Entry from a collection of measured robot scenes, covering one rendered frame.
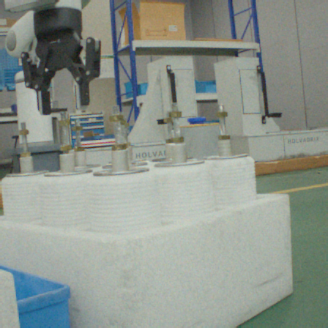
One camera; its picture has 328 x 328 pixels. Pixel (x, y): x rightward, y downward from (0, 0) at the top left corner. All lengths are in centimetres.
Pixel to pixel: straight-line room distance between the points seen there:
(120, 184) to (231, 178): 24
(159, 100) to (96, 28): 431
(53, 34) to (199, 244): 37
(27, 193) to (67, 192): 11
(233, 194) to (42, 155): 63
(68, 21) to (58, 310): 41
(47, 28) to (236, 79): 282
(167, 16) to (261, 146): 322
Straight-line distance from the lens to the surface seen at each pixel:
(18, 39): 135
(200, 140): 107
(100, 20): 756
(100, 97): 734
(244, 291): 80
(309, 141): 375
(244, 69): 352
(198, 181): 74
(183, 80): 326
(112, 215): 65
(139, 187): 65
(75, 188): 73
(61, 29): 76
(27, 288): 74
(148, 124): 325
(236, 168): 82
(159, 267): 64
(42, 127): 134
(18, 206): 84
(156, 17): 627
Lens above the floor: 29
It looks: 3 degrees down
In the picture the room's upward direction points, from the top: 5 degrees counter-clockwise
